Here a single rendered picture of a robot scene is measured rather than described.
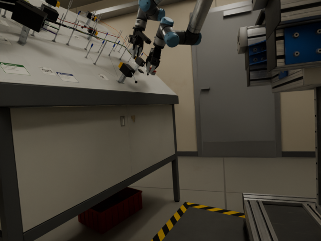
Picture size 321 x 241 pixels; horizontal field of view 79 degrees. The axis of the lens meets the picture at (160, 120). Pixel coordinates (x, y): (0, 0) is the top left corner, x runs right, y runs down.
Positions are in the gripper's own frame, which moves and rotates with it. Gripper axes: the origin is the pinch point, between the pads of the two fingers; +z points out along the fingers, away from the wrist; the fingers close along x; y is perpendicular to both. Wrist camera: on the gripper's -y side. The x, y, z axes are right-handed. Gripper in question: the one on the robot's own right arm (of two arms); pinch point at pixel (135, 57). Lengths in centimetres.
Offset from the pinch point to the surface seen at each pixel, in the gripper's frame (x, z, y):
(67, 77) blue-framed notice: 62, 19, -23
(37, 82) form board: 76, 21, -28
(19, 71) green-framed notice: 80, 19, -24
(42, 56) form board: 67, 13, -12
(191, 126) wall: -173, 69, 11
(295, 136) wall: -210, 38, -120
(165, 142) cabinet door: -12, 53, -34
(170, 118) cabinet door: -22, 37, -28
